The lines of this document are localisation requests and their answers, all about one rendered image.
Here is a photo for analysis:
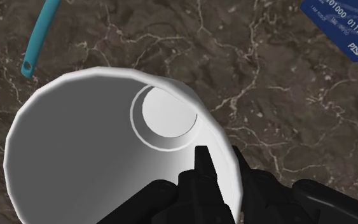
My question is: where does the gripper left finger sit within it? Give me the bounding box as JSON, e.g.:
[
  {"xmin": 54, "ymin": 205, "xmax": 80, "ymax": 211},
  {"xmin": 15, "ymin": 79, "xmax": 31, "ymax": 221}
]
[{"xmin": 96, "ymin": 144, "xmax": 236, "ymax": 224}]

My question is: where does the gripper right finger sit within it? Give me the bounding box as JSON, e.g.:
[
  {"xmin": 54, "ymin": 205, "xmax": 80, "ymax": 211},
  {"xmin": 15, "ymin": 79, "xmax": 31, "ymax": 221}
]
[{"xmin": 231, "ymin": 144, "xmax": 358, "ymax": 224}]

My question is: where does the white cup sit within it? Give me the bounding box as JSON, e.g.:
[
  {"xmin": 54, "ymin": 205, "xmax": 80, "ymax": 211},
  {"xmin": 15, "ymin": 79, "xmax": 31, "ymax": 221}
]
[{"xmin": 3, "ymin": 66, "xmax": 244, "ymax": 224}]

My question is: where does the blue bank card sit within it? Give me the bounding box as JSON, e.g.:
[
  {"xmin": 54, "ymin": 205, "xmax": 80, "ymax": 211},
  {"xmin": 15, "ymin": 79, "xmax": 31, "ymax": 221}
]
[{"xmin": 299, "ymin": 0, "xmax": 358, "ymax": 63}]

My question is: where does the teal utensil handle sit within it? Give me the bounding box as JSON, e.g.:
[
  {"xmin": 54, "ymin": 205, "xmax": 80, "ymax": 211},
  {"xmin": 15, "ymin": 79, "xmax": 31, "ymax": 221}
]
[{"xmin": 20, "ymin": 0, "xmax": 62, "ymax": 80}]

